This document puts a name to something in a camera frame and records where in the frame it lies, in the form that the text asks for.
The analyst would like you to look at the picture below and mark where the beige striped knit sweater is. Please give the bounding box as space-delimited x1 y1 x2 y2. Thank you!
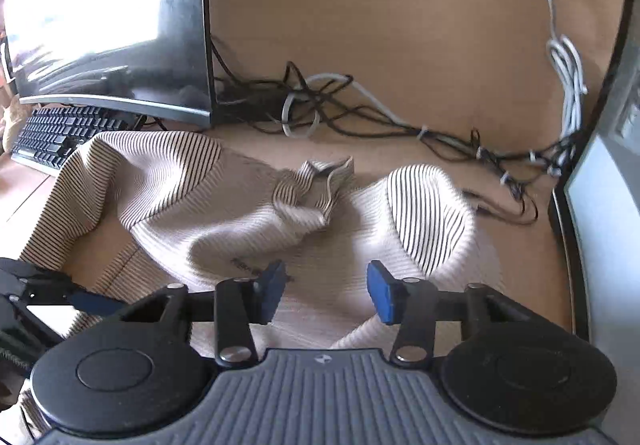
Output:
16 130 504 441

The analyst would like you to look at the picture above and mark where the white power cable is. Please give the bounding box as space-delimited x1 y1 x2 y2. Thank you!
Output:
499 0 589 146

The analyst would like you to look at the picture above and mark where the black curved monitor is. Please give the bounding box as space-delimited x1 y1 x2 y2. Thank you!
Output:
3 0 216 127

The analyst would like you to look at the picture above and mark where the black keyboard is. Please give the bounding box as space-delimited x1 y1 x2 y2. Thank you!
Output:
11 106 146 176

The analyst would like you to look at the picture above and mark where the white aigo computer case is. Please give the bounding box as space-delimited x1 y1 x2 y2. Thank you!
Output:
549 0 639 444

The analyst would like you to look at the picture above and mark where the black cable bundle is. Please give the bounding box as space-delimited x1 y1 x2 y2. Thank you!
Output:
209 34 582 226

